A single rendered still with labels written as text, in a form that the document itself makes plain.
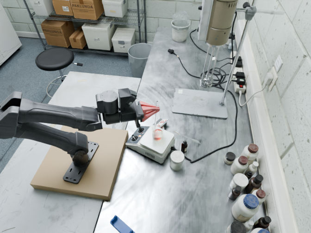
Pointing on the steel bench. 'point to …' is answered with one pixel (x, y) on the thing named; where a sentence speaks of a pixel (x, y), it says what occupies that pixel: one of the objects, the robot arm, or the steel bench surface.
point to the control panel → (138, 135)
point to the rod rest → (116, 222)
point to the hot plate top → (147, 137)
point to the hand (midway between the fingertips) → (157, 109)
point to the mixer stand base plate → (199, 103)
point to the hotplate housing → (152, 151)
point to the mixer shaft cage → (208, 81)
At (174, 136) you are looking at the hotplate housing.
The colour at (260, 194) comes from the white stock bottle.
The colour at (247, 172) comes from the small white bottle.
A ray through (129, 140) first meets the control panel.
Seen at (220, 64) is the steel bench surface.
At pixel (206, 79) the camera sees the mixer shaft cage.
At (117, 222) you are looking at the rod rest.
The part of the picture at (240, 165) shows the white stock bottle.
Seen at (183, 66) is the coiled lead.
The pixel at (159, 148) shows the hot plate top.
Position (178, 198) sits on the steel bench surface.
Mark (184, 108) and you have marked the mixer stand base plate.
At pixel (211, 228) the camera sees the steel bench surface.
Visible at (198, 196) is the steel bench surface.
